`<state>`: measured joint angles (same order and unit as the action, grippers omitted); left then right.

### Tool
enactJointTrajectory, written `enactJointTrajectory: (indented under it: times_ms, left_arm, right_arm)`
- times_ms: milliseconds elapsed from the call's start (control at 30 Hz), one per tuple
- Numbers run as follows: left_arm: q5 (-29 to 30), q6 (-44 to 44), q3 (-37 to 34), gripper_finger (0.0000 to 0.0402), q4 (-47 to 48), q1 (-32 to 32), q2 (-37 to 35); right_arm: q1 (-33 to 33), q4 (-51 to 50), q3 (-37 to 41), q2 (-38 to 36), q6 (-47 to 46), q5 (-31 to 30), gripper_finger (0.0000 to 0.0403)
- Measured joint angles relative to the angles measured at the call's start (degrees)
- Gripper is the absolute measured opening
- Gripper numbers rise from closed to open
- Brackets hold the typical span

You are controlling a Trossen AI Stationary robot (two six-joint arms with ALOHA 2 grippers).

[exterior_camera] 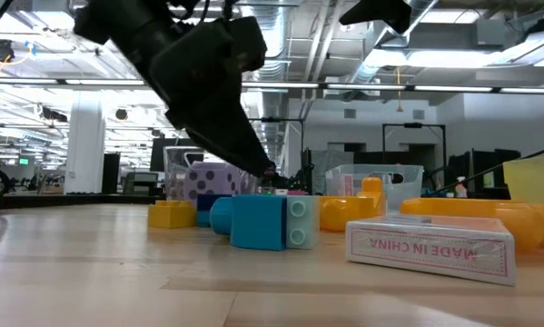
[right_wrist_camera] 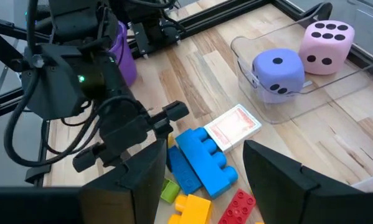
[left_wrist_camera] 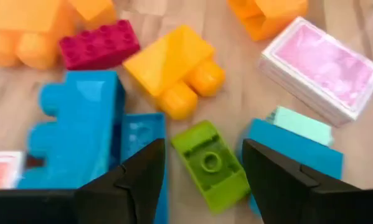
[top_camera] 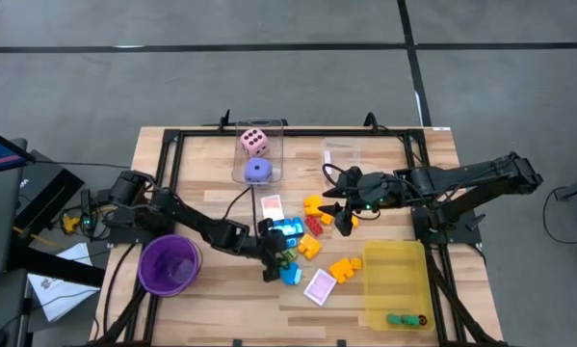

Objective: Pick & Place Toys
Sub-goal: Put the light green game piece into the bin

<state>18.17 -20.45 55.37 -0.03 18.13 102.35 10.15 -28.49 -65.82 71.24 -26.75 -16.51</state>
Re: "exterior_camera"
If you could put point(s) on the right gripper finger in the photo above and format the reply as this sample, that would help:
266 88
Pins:
380 16

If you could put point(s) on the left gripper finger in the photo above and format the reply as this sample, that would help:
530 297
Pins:
226 136

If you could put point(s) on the purple foam dice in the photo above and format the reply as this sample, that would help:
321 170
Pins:
212 184

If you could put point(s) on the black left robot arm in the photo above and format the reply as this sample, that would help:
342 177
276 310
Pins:
117 18

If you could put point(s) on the person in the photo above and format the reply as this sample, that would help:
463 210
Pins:
271 175

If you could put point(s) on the long ceiling light strip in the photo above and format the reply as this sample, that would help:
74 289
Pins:
367 86

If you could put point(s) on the black monitor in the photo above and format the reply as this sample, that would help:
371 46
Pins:
155 154

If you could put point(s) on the blue cloud-shaped toy brick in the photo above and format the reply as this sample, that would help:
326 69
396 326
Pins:
258 222

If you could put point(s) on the black cabinet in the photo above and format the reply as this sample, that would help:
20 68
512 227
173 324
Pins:
111 175

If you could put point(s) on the white column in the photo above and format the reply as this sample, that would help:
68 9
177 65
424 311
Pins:
85 145

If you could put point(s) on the shallow clear plastic container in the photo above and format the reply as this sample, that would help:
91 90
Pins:
403 181

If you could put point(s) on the white spray bottle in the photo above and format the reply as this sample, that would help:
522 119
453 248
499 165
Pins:
461 190

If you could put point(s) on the black ceiling device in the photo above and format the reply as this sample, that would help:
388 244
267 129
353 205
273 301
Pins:
1 50

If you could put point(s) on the green exit sign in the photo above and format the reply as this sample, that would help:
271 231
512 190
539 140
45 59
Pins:
23 161

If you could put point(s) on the yellow translucent plastic bin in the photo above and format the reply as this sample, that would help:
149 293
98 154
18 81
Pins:
535 179

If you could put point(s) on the slanted silver ventilation duct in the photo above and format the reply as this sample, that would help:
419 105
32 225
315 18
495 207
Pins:
371 59

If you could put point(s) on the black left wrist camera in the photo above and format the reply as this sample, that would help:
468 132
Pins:
249 43

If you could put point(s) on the round silver ventilation duct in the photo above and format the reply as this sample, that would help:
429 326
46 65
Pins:
278 41

